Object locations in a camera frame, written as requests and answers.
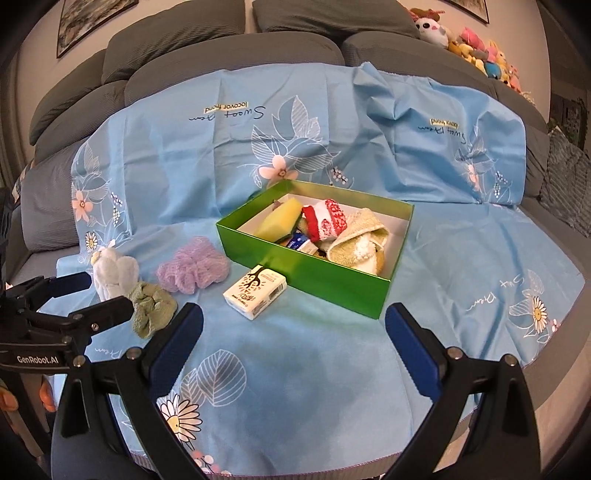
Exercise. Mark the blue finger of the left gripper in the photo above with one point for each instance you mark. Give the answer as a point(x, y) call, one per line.
point(56, 287)

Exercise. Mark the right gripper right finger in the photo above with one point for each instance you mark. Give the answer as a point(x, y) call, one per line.
point(447, 381)

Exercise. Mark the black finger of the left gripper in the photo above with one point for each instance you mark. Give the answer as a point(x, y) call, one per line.
point(100, 317)

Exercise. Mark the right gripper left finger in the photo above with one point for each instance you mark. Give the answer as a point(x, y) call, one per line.
point(143, 375)

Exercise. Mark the purple mesh bath pouf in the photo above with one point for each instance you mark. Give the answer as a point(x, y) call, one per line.
point(195, 266)

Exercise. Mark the white tissue pack tree print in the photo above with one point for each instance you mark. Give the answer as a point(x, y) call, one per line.
point(255, 291)

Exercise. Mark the beige fluffy towel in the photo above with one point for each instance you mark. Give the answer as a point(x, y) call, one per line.
point(355, 247)

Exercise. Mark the red white knit sock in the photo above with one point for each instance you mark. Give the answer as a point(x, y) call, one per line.
point(325, 220)

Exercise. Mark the yellow sponge block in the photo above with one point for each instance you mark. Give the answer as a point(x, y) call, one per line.
point(280, 222)

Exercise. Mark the yellow cookie plush toy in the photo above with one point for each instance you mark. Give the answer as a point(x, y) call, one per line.
point(380, 259)

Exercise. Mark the blue small packet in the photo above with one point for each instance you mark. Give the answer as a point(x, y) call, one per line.
point(300, 242)

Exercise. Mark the person's left hand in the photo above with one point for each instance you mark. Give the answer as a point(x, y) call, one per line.
point(9, 403)

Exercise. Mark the white blue plush toy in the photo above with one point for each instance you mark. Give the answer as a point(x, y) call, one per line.
point(114, 275)

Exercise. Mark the green crumpled cloth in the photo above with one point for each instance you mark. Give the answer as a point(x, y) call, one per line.
point(154, 308)

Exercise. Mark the light blue floral sheet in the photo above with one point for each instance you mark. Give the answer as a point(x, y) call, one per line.
point(309, 386)

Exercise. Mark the green cardboard box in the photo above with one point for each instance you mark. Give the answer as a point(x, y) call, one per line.
point(349, 288)

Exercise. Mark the patterned grey cushion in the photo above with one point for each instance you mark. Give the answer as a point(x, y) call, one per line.
point(566, 190)

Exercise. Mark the grey sofa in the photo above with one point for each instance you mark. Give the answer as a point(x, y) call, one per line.
point(62, 101)

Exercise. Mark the pile of plush toys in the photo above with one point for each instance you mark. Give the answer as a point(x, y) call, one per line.
point(487, 58)

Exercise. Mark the framed wall picture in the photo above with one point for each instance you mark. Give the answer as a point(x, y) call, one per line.
point(78, 18)
point(478, 9)

